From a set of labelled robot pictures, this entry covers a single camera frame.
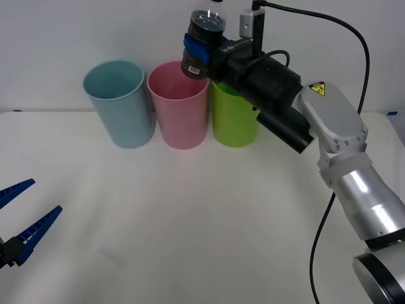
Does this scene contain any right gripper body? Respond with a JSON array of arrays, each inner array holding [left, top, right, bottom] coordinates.
[[207, 37, 254, 93]]

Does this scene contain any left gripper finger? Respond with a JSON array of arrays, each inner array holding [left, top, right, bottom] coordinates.
[[0, 178, 36, 210], [3, 205, 63, 267]]

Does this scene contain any dark plastic bottle black cap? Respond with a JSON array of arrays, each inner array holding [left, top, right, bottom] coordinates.
[[180, 0, 228, 80]]

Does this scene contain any green plastic bin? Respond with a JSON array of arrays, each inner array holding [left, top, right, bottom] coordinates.
[[211, 80, 259, 148]]

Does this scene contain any pink plastic bin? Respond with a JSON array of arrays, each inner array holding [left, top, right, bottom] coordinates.
[[146, 61, 210, 150]]

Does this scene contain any pale blue plastic bin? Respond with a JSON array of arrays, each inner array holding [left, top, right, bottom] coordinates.
[[82, 60, 156, 149]]

